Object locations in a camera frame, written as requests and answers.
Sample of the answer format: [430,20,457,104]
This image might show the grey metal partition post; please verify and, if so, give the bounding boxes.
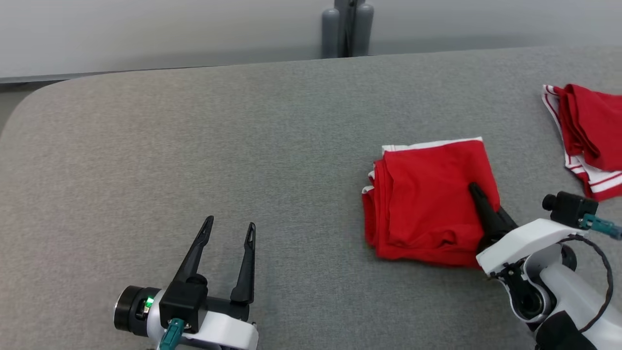
[334,0,364,58]

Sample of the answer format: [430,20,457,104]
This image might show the grey wall base rail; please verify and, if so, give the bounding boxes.
[0,72,103,85]

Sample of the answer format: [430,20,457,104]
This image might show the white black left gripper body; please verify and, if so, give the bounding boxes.
[114,286,259,350]

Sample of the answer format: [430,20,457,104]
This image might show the grey cylinder post foot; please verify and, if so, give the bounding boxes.
[321,8,341,59]
[353,4,374,57]

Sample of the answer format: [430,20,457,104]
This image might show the red shorts with white stripe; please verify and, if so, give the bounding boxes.
[361,137,501,268]

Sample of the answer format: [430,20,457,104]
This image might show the red white-trimmed basketball jersey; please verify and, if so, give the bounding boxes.
[542,84,622,202]

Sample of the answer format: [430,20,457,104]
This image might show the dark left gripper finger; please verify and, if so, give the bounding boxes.
[173,216,215,283]
[230,223,257,306]

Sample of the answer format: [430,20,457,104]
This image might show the right black cable teal plug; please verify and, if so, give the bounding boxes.
[559,214,622,336]

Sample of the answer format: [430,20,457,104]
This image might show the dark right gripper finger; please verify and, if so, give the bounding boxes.
[469,183,518,251]

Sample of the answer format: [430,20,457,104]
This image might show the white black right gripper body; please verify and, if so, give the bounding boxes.
[476,219,584,276]

